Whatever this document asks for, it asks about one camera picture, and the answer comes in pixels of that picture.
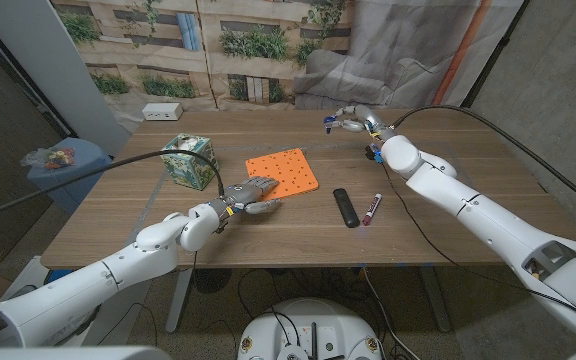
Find red marker white cap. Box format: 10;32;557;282
361;192;384;227

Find printed fabric backdrop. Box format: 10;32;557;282
50;0;525;134

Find orange peg board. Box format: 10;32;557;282
245;147;320;202

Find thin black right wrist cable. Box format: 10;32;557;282
380;162;576;316

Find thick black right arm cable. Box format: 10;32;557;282
390;104;576;220

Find plastic bag colourful toys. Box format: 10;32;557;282
20;146;77;170

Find white robot head rim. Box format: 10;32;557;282
0;344;172;360

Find floral tissue box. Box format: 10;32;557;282
160;132;219;192

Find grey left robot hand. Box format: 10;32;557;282
210;175;283;221

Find black TV remote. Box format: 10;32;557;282
332;187;361;229

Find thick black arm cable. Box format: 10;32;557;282
390;104;576;220
0;148;225;226

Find white power strip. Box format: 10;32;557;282
141;102;184;122

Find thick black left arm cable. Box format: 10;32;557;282
0;148;225;226

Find blue round stool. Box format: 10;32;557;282
26;137;113;216

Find white wall panel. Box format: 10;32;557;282
0;0;132;156

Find white floor cable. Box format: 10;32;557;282
361;267;409;360

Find grey table leg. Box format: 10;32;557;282
417;264;452;334
165;268;194;335

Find round black floor fan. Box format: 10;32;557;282
191;268;233;295

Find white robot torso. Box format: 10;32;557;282
236;297;383;360

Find black backdrop stand pole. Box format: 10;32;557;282
460;0;532;109

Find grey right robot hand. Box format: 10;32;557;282
323;103;397;144

